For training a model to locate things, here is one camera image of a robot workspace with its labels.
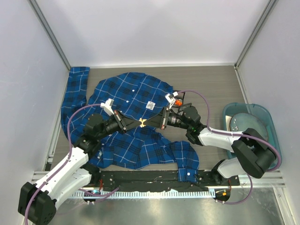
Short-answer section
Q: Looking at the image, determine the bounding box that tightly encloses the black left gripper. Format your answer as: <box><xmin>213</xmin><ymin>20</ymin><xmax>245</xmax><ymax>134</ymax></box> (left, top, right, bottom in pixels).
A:
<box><xmin>97</xmin><ymin>110</ymin><xmax>141</xmax><ymax>140</ymax></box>

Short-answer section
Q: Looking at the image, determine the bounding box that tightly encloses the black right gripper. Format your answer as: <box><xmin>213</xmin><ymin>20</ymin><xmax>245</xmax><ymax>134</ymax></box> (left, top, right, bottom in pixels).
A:
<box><xmin>144</xmin><ymin>106</ymin><xmax>191</xmax><ymax>130</ymax></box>

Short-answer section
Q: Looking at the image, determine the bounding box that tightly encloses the silver blue leaf brooch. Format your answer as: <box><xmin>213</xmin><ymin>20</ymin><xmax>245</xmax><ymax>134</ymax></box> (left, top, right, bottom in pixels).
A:
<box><xmin>139</xmin><ymin>118</ymin><xmax>147</xmax><ymax>128</ymax></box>

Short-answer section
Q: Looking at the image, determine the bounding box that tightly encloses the orange leaf brooch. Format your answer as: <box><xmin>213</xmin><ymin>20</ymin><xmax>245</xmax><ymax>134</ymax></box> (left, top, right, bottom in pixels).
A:
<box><xmin>175</xmin><ymin>99</ymin><xmax>182</xmax><ymax>106</ymax></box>

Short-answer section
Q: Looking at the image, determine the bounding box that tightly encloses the blue plaid shirt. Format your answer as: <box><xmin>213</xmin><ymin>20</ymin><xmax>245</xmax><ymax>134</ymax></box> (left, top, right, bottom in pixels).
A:
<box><xmin>61</xmin><ymin>67</ymin><xmax>199</xmax><ymax>181</ymax></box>

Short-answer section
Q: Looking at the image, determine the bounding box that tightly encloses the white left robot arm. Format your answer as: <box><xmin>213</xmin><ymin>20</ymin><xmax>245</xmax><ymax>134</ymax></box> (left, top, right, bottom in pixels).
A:
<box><xmin>18</xmin><ymin>110</ymin><xmax>143</xmax><ymax>225</ymax></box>

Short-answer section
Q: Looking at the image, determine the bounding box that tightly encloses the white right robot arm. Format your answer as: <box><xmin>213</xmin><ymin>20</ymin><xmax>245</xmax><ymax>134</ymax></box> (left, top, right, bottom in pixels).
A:
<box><xmin>142</xmin><ymin>104</ymin><xmax>281</xmax><ymax>185</ymax></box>

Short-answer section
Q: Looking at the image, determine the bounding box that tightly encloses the teal plastic bin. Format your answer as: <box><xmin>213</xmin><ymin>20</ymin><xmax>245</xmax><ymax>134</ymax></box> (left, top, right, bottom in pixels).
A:
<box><xmin>223</xmin><ymin>103</ymin><xmax>281</xmax><ymax>153</ymax></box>

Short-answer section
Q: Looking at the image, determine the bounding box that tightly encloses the round blue plate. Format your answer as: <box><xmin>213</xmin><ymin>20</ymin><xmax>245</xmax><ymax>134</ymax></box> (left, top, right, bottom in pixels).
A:
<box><xmin>230</xmin><ymin>112</ymin><xmax>269</xmax><ymax>141</ymax></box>

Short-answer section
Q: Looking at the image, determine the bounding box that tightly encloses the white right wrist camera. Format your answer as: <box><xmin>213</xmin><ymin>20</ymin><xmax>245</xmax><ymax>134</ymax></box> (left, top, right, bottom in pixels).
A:
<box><xmin>165</xmin><ymin>91</ymin><xmax>178</xmax><ymax>110</ymax></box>

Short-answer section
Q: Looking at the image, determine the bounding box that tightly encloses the small black tilted frame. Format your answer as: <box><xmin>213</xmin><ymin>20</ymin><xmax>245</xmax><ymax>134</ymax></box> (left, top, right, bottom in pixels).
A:
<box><xmin>179</xmin><ymin>103</ymin><xmax>192</xmax><ymax>112</ymax></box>

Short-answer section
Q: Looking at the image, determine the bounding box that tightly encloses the black square frame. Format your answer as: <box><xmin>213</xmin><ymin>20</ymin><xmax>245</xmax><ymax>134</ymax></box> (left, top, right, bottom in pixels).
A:
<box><xmin>173</xmin><ymin>90</ymin><xmax>185</xmax><ymax>108</ymax></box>

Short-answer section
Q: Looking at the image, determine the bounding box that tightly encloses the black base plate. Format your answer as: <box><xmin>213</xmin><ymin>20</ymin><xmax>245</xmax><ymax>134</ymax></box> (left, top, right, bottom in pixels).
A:
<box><xmin>87</xmin><ymin>170</ymin><xmax>240</xmax><ymax>192</ymax></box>

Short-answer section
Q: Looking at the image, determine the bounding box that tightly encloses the white slotted cable duct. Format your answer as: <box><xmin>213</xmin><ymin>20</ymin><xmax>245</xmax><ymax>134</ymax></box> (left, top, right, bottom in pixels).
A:
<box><xmin>70</xmin><ymin>189</ymin><xmax>216</xmax><ymax>200</ymax></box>

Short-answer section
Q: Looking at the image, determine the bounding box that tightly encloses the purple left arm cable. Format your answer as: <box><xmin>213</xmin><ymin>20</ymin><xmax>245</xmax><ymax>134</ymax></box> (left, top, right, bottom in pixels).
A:
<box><xmin>23</xmin><ymin>104</ymin><xmax>120</xmax><ymax>225</ymax></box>

